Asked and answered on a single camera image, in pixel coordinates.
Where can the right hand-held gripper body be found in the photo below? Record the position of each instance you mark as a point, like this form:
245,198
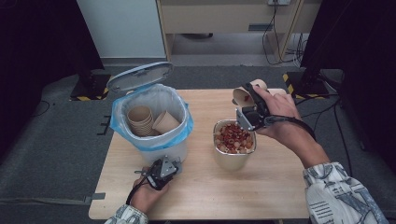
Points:
252,118

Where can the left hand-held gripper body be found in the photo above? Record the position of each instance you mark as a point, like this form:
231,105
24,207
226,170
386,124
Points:
163,172

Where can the person's left hand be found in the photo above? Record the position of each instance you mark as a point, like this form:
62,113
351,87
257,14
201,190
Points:
149,197

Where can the white power strip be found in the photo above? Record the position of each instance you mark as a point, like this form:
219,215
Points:
279,2

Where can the brown paper cup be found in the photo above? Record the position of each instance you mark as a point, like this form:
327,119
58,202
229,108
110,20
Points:
165,122
241,95

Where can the grey tape strip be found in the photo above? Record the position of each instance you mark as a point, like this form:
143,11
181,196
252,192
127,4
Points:
93,198

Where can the white trash bin with lid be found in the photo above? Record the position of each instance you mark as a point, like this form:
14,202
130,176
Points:
140,76

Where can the light wooden desk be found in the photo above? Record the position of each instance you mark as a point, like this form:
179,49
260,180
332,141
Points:
218,17

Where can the black stand base striped tape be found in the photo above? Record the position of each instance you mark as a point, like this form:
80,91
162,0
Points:
306,85
90,88

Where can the dark curtain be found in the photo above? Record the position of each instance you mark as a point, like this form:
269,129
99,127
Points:
40,46
364,40

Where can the white panel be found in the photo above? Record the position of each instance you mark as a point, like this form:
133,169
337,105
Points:
121,28

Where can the stack of nested paper cups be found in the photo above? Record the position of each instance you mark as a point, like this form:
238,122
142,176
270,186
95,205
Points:
140,121

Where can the person's right hand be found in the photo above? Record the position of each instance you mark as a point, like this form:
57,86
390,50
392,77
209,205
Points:
281,109

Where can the dried fruit pieces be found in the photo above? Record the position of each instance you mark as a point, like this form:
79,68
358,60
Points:
233,138

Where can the blue trash bag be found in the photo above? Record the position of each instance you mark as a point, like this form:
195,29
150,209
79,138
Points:
183,130

